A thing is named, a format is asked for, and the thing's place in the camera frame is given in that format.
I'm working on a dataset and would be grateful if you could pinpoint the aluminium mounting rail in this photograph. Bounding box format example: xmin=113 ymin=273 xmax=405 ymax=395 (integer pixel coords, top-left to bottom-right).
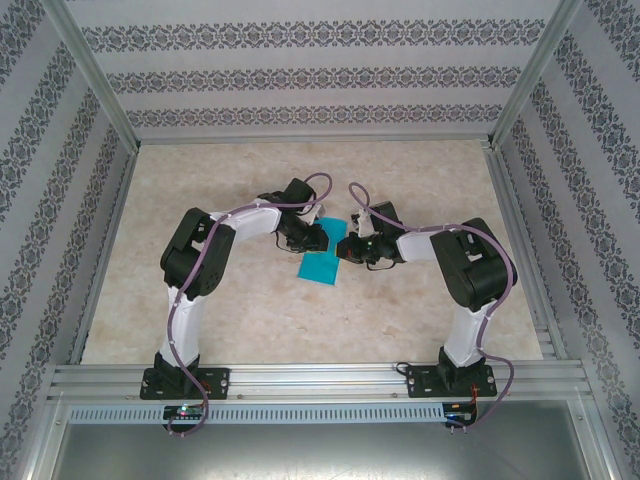
xmin=47 ymin=362 xmax=589 ymax=401

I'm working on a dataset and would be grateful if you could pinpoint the aluminium frame post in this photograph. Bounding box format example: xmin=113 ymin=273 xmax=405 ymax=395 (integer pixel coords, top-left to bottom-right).
xmin=39 ymin=0 xmax=142 ymax=154
xmin=485 ymin=0 xmax=586 ymax=149

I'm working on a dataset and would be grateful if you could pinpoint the slotted grey cable duct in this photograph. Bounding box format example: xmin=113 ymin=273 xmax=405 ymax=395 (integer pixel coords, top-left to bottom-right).
xmin=67 ymin=402 xmax=479 ymax=425

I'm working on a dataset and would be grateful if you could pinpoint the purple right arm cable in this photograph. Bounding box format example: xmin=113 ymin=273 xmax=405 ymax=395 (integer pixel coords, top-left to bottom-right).
xmin=348 ymin=182 xmax=519 ymax=432

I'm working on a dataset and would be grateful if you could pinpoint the grey metal sheet panel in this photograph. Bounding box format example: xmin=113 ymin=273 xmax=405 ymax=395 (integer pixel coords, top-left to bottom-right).
xmin=47 ymin=422 xmax=596 ymax=480

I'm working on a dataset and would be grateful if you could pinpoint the aluminium lower frame strut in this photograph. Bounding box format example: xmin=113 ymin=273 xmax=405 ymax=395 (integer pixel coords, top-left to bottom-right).
xmin=12 ymin=392 xmax=69 ymax=480
xmin=569 ymin=394 xmax=629 ymax=480

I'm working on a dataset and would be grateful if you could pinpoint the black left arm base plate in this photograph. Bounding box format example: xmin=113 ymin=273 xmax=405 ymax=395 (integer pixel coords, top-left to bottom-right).
xmin=139 ymin=367 xmax=232 ymax=401

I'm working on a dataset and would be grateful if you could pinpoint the aluminium frame cross beam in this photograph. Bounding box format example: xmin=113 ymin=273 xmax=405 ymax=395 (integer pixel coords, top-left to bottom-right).
xmin=137 ymin=133 xmax=494 ymax=146

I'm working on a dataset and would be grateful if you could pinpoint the aluminium table side rail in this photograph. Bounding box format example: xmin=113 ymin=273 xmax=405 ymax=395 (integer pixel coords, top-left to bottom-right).
xmin=482 ymin=144 xmax=569 ymax=361
xmin=67 ymin=149 xmax=139 ymax=366

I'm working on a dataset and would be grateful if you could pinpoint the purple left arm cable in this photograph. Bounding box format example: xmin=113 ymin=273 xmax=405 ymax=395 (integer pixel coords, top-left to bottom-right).
xmin=167 ymin=172 xmax=335 ymax=437

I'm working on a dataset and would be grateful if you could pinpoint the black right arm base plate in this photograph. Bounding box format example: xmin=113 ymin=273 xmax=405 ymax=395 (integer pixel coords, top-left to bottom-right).
xmin=405 ymin=364 xmax=499 ymax=400

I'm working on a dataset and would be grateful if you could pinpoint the blue paper sheet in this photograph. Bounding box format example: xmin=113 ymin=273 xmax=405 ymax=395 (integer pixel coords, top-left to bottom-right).
xmin=295 ymin=216 xmax=349 ymax=287

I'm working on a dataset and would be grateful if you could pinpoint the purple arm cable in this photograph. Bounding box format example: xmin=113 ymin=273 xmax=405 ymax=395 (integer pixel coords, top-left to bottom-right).
xmin=348 ymin=182 xmax=519 ymax=432
xmin=167 ymin=172 xmax=335 ymax=437

